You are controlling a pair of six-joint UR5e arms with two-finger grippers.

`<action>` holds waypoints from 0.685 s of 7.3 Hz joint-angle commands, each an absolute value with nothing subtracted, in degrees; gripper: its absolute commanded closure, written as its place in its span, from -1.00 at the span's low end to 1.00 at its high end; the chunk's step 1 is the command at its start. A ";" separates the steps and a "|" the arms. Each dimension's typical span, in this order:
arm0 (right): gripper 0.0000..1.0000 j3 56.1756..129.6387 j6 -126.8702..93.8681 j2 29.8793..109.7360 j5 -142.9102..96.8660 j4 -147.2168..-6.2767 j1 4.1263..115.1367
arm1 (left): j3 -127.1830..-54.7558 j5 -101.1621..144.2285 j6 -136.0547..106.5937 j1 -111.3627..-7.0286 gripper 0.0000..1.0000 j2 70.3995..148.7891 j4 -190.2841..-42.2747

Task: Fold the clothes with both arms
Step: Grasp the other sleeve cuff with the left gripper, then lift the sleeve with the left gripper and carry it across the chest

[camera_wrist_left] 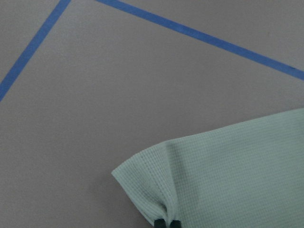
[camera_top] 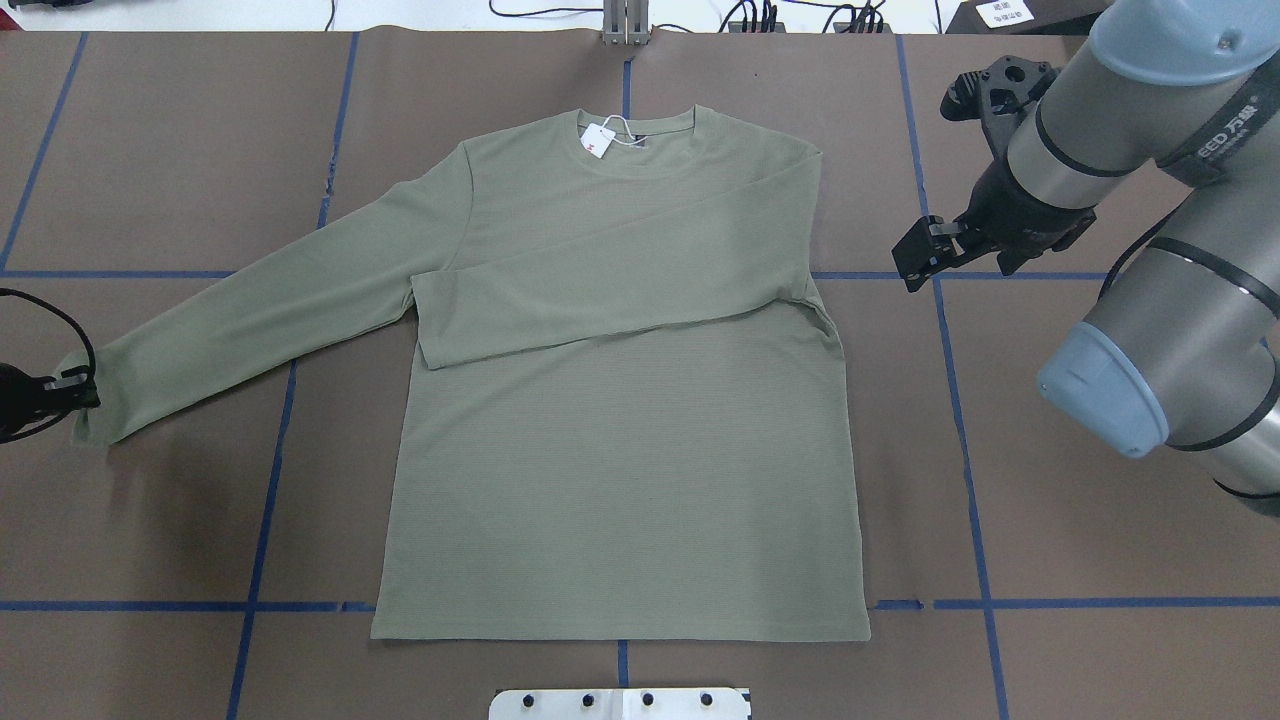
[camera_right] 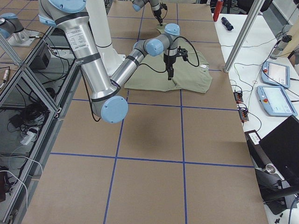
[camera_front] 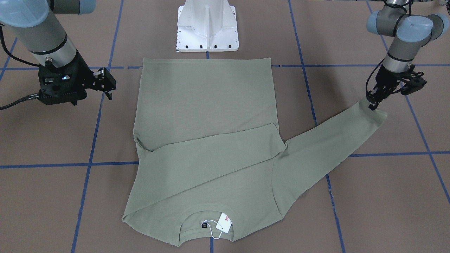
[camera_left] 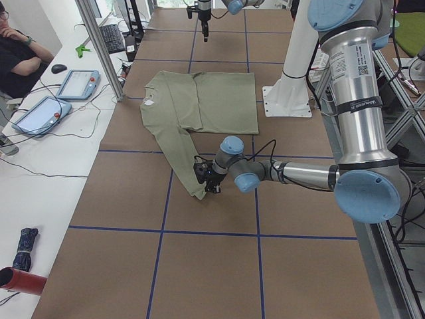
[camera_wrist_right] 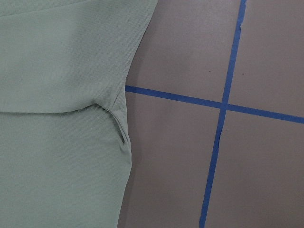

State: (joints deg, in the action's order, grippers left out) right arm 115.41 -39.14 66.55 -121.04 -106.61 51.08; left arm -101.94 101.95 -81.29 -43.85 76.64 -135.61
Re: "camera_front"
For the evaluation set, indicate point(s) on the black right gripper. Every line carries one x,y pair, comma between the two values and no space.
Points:
81,71

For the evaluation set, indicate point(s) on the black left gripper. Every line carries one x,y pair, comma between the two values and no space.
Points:
386,80

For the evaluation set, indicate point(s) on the sage green long-sleeve shirt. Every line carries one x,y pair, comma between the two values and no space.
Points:
208,142

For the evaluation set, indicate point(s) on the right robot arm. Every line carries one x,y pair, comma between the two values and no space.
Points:
35,24

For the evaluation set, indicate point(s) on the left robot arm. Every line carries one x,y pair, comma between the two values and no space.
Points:
409,32

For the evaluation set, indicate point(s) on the white shirt hang tag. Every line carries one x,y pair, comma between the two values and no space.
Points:
224,223

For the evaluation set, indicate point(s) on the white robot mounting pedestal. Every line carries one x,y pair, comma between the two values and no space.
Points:
207,26

